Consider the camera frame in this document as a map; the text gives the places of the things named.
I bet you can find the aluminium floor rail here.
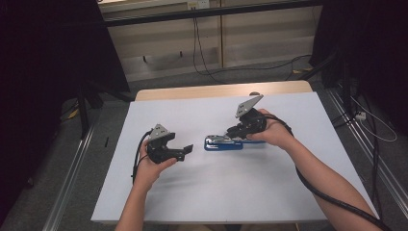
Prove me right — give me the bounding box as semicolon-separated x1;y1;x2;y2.
326;87;408;219
42;125;96;231

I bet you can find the yellow floor tape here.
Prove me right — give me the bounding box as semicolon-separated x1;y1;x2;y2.
292;66;314;75

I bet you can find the wooden table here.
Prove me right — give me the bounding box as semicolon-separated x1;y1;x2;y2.
134;80;314;102

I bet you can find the person's right hand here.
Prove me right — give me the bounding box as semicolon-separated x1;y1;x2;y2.
246;109;294;150

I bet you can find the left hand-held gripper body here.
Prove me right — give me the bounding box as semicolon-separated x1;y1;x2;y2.
147;123;186;165

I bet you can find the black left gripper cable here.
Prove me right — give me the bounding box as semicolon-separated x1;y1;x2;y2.
130;129;152;186

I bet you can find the black hanging wall cable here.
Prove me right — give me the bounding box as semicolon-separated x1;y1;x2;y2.
191;8;225;85

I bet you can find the white cable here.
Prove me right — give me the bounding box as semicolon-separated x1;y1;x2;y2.
350;95;398;143

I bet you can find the black horizontal bar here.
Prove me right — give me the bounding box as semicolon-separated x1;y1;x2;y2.
103;0;323;28

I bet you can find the white wall socket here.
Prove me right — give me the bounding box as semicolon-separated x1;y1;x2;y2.
187;0;212;11

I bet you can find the person's left hand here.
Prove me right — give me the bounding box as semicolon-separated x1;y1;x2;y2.
134;141;178;193

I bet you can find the black metal stand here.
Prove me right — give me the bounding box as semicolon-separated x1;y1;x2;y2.
76;81;105;140
297;47;354;110

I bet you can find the black floor cable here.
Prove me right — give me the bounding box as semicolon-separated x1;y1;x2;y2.
205;53;313;81

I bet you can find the blue stapler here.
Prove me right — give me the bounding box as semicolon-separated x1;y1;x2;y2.
203;134;268;152

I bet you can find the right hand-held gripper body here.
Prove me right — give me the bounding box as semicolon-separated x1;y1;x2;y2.
235;94;268;135

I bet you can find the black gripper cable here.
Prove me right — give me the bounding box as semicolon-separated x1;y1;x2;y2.
130;129;152;186
264;114;393;231

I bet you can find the black curtain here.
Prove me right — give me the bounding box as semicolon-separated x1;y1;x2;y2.
309;0;408;136
0;0;131;216

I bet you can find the white table cover board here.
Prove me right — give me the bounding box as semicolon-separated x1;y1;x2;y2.
90;91;380;224

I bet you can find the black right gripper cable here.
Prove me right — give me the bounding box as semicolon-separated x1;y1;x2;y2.
264;114;393;231

